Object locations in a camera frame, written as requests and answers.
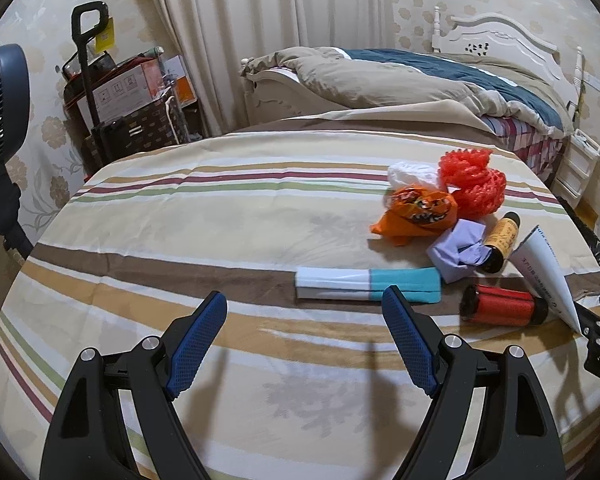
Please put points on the striped bed sheet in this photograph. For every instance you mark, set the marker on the striped bed sheet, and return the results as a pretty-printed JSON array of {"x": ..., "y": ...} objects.
[{"x": 291, "y": 388}]

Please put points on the white paper ball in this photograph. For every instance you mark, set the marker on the white paper ball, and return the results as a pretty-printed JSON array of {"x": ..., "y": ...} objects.
[{"x": 403, "y": 174}]

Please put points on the lavender paper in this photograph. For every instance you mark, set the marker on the lavender paper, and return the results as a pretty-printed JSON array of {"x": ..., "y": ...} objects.
[{"x": 459, "y": 251}]

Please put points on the black trash bag bin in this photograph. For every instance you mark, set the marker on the black trash bag bin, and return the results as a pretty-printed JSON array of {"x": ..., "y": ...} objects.
[{"x": 597, "y": 244}]

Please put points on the orange snack wrapper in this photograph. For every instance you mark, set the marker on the orange snack wrapper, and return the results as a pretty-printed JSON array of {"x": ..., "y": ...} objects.
[{"x": 416, "y": 212}]

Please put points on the white bed headboard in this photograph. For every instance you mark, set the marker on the white bed headboard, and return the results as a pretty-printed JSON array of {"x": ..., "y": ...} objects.
[{"x": 498, "y": 36}]

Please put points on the white cosmetic tube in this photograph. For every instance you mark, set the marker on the white cosmetic tube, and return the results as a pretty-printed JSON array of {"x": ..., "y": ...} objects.
[{"x": 536, "y": 262}]

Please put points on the white wall switch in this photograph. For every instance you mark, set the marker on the white wall switch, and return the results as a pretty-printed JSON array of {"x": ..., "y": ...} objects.
[{"x": 591, "y": 81}]

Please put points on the cardboard box with orange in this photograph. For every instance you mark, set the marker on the cardboard box with orange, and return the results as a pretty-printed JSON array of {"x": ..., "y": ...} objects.
[{"x": 141, "y": 85}]

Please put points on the blue office chair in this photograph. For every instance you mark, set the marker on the blue office chair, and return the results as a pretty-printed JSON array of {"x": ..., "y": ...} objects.
[{"x": 14, "y": 121}]

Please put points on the blue beige duvet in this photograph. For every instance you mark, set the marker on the blue beige duvet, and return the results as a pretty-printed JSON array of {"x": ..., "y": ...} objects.
[{"x": 361, "y": 78}]

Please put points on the white teal box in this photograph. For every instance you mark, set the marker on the white teal box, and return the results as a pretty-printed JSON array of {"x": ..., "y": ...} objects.
[{"x": 422, "y": 286}]

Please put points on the red cylindrical can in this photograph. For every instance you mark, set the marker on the red cylindrical can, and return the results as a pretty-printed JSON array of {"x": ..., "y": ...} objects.
[{"x": 502, "y": 307}]

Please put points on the black hand trolley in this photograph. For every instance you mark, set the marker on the black hand trolley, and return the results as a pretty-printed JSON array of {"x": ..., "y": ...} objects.
[{"x": 81, "y": 38}]

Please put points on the cream curtain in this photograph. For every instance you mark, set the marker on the cream curtain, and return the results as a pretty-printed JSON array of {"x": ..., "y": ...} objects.
[{"x": 215, "y": 35}]

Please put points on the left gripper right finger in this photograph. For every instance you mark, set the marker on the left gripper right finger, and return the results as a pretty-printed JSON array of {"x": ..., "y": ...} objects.
[{"x": 517, "y": 436}]

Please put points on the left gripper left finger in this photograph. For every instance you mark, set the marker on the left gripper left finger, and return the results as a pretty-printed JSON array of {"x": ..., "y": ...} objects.
[{"x": 87, "y": 437}]

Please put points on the red foam net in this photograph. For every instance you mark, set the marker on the red foam net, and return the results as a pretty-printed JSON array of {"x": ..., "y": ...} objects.
[{"x": 479, "y": 190}]

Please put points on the white plastic drawer unit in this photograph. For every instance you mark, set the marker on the white plastic drawer unit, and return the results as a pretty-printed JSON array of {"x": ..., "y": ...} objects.
[{"x": 576, "y": 168}]

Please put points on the plaid bed sheet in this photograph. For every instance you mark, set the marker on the plaid bed sheet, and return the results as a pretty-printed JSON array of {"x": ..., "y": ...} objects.
[{"x": 540, "y": 153}]

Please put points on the yellow label dark bottle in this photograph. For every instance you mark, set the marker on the yellow label dark bottle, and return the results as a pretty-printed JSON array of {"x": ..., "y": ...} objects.
[{"x": 500, "y": 243}]

